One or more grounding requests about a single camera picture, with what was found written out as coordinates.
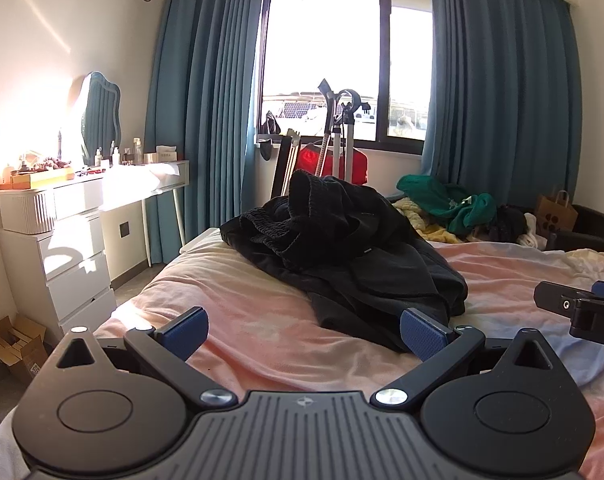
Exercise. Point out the white ribbed storage box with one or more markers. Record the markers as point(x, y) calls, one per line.
point(26, 210)

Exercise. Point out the dark framed window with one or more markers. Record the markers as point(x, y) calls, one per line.
point(322, 35)

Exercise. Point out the black armchair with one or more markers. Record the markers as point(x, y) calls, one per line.
point(597, 225)

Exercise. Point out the garment steamer stand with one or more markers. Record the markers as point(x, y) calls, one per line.
point(349, 130)

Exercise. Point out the red garment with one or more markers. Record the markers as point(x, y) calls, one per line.
point(312, 162)

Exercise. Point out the yellow knitted blanket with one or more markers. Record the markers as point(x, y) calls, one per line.
point(432, 232)

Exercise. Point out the white drawer chest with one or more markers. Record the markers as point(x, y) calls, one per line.
point(71, 270)

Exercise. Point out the bed with pastel sheet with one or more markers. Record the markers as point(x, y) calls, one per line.
point(262, 310)

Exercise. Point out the black hanging cloth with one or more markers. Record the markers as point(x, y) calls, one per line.
point(270, 125)

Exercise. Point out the green garment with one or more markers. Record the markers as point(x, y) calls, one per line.
point(432, 195)

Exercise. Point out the dark wall socket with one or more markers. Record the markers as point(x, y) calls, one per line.
point(124, 230)

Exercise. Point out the dark cloth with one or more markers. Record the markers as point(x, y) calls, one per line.
point(507, 222)

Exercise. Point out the blue curtain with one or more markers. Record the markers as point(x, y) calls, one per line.
point(201, 110)
point(502, 85)

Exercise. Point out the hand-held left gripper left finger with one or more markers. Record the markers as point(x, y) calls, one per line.
point(184, 332)

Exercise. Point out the orange wooden tray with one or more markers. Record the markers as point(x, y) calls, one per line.
point(41, 177)

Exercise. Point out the row of cosmetic bottles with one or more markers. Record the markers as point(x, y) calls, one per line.
point(136, 152)

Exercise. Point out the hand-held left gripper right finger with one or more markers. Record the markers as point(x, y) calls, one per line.
point(424, 332)

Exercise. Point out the white cloth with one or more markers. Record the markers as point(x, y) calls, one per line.
point(531, 230)

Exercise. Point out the open cardboard box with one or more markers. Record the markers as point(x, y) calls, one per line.
point(16, 345)

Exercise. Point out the wavy framed mirror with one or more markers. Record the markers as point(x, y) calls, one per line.
point(101, 115)

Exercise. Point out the black pants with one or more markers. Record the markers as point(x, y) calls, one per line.
point(362, 255)

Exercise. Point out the white tissue box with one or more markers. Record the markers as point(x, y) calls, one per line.
point(161, 156)

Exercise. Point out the brown paper bag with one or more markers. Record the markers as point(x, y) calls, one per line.
point(557, 215)

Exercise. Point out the white bedside stand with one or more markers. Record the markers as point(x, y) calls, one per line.
point(199, 240)

